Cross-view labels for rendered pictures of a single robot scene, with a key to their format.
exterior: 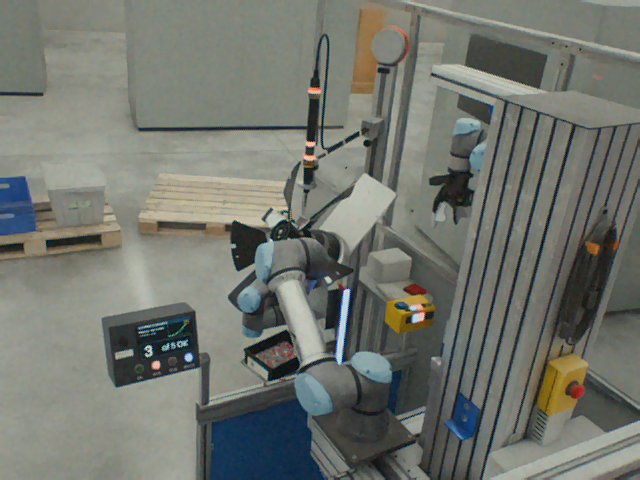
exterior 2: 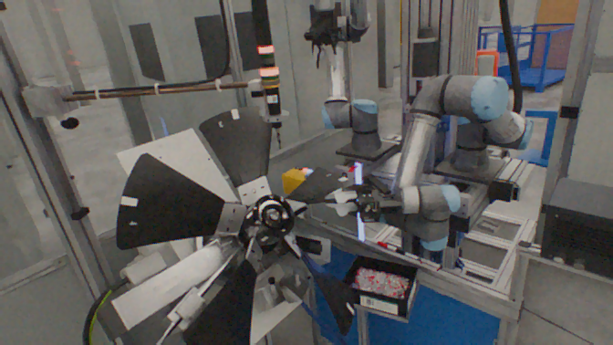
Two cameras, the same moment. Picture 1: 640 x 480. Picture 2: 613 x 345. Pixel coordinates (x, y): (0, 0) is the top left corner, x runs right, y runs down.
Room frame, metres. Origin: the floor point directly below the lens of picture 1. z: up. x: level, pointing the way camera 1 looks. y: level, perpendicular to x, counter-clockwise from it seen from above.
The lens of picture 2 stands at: (2.49, 0.94, 1.70)
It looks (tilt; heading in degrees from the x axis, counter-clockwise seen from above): 24 degrees down; 255
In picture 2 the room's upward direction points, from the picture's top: 7 degrees counter-clockwise
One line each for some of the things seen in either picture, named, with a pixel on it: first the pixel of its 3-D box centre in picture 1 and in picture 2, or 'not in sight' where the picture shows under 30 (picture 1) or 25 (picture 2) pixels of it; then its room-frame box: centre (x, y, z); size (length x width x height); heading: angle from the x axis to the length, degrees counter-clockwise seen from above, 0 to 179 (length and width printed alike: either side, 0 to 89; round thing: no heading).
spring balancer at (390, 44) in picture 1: (390, 45); not in sight; (2.98, -0.25, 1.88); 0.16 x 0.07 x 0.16; 65
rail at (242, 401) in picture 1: (314, 381); (386, 256); (1.96, -0.05, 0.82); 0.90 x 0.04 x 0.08; 120
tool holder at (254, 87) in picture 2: (308, 173); (269, 99); (2.33, 0.04, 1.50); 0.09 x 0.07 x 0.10; 155
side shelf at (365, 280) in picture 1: (388, 285); not in sight; (2.70, -0.37, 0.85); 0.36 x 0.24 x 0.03; 30
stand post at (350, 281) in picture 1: (341, 340); not in sight; (2.61, -0.17, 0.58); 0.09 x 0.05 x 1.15; 30
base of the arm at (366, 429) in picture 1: (365, 411); (470, 153); (1.50, -0.19, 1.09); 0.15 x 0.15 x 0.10
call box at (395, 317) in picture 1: (409, 315); (304, 184); (2.16, -0.39, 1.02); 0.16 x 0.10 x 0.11; 120
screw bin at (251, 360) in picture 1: (278, 355); (379, 284); (2.07, 0.09, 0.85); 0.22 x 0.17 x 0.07; 136
